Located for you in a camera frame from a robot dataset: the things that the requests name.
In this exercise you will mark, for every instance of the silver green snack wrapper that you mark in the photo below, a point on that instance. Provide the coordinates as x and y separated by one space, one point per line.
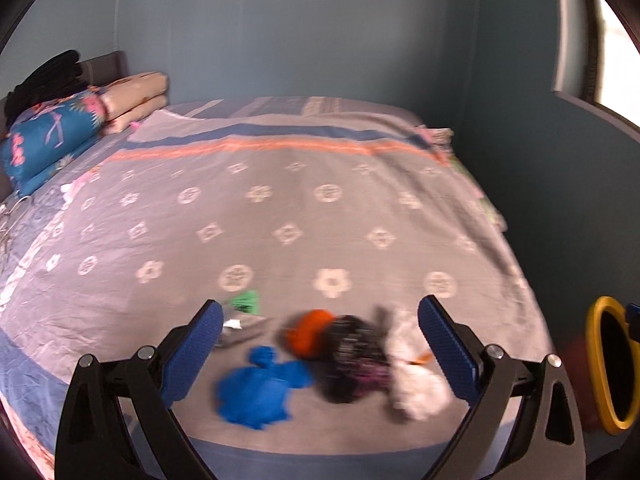
243 320

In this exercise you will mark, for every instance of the beige folded blanket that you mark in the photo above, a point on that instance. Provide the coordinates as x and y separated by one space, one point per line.
131 99

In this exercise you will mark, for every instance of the black clothes pile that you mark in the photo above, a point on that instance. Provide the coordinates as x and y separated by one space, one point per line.
55 79

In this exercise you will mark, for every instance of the yellow rimmed trash bin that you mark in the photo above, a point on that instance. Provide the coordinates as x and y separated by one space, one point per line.
613 364

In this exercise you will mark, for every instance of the window frame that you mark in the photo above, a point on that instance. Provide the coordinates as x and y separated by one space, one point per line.
580 56

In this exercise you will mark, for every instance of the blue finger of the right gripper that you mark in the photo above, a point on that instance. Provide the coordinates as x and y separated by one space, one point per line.
632 318

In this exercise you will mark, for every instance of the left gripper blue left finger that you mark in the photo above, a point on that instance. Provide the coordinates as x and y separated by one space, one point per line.
185 349

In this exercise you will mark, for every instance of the floral sheet edge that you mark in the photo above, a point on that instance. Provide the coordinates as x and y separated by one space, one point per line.
465 174

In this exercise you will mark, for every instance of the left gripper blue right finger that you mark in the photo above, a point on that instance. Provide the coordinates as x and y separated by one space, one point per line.
455 347

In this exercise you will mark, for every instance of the grey patterned bed cover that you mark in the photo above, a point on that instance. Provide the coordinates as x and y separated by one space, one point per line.
356 212

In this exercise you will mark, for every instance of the blue floral folded quilt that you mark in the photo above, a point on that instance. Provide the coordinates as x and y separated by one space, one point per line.
48 136

